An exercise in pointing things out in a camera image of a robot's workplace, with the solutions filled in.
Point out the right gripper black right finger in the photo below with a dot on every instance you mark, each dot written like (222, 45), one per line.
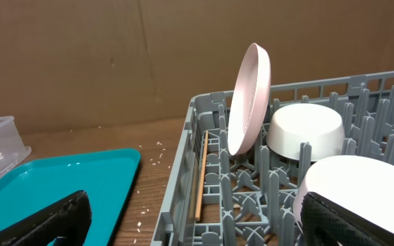
(325, 223)

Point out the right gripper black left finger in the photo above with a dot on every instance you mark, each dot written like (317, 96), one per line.
(63, 223)

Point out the pink bowl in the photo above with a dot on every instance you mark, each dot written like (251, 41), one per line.
(361, 185)

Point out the white ceramic bowl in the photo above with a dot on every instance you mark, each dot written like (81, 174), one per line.
(292, 125)

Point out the wooden chopstick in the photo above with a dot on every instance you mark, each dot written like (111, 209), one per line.
(202, 179)

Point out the large white plate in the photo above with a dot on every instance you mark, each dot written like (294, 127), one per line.
(250, 100)

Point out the teal plastic tray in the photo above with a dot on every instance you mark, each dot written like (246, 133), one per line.
(107, 178)

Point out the grey plastic dish rack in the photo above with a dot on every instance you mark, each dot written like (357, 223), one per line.
(248, 198)

